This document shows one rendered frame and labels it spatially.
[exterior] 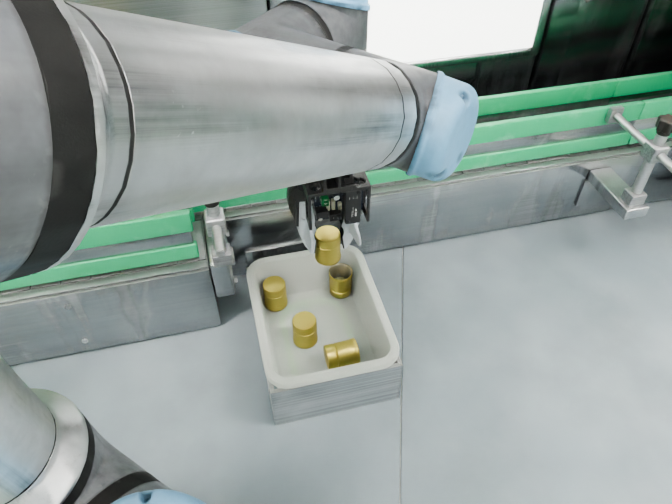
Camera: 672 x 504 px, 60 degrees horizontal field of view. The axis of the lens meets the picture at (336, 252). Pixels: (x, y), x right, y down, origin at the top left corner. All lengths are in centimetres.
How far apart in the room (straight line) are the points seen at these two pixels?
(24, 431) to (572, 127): 86
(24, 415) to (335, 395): 43
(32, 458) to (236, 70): 31
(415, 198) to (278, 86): 70
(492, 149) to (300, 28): 53
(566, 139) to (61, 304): 80
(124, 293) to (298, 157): 59
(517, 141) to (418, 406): 44
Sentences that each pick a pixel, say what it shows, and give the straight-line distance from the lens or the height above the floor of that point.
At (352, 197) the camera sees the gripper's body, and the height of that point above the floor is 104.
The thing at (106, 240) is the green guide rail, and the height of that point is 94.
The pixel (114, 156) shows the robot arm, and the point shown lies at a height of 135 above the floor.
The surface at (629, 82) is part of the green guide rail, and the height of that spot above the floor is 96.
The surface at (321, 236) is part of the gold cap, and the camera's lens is 76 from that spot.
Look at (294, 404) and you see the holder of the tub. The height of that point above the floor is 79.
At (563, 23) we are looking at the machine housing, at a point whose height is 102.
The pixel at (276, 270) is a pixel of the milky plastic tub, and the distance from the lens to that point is 87.
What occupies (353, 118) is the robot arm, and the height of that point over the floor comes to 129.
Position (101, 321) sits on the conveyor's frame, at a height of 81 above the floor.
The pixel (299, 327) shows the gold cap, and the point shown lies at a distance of 81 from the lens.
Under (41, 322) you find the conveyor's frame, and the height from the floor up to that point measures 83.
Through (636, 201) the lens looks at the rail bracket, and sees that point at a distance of 102.
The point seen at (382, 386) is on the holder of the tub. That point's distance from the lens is 79.
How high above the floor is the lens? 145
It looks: 45 degrees down
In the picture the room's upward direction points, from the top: straight up
